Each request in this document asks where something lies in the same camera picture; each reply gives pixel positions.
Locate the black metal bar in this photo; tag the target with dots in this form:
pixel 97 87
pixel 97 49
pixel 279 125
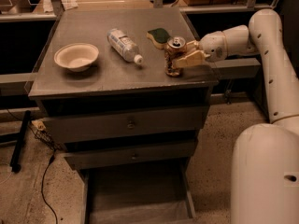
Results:
pixel 14 163

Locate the green yellow sponge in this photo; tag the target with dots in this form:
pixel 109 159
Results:
pixel 158 37

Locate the grey top drawer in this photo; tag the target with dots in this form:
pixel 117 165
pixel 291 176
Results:
pixel 72 129

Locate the white crumpled cloth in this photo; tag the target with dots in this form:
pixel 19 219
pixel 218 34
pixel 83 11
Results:
pixel 69 4

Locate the white power strip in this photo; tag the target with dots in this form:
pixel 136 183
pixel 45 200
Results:
pixel 39 125

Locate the grey open bottom drawer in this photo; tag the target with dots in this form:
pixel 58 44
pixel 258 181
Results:
pixel 154 192

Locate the clear plastic water bottle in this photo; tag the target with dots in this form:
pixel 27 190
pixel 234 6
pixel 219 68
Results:
pixel 125 46

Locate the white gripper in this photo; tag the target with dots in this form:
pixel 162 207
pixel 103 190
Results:
pixel 212 48

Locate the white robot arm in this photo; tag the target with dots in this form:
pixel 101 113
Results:
pixel 265 163

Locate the white paper bowl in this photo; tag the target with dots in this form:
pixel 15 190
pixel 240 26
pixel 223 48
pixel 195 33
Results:
pixel 76 57

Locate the grey middle drawer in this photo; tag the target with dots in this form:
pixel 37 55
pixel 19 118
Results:
pixel 124 155

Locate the orange soda can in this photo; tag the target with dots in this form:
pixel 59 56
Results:
pixel 174 48

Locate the grey drawer cabinet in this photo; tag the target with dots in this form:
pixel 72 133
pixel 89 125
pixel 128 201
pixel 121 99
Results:
pixel 112 85

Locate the grey side rail left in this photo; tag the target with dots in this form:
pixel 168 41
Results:
pixel 16 84

